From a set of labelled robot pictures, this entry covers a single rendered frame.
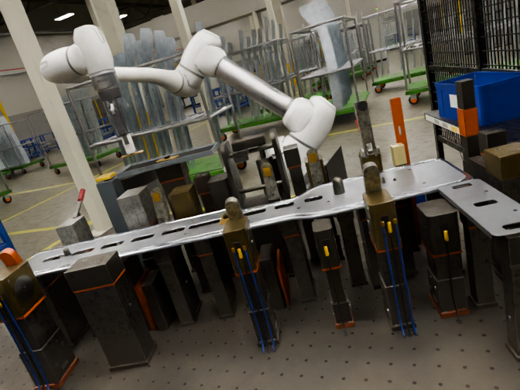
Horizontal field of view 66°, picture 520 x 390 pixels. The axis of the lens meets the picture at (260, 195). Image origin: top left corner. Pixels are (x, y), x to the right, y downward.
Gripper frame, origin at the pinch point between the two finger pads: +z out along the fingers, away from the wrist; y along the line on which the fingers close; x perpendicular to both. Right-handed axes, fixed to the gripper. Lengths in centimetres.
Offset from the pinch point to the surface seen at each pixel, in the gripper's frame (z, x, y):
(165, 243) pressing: 26, 8, 43
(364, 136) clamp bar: 14, 75, 36
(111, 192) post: 15.6, -12.5, -0.6
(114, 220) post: 26.7, -15.3, -1.3
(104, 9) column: -191, -89, -732
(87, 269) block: 23, -11, 52
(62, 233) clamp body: 21.6, -29.1, 13.9
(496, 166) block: 22, 91, 71
